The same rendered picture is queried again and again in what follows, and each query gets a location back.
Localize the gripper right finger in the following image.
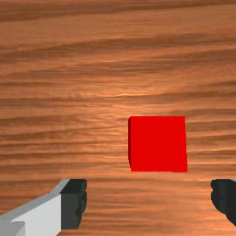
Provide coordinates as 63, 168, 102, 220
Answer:
210, 178, 236, 228

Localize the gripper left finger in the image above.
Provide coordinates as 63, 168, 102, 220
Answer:
0, 178, 88, 236

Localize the red cube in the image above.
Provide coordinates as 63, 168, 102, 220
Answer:
127, 115, 189, 173

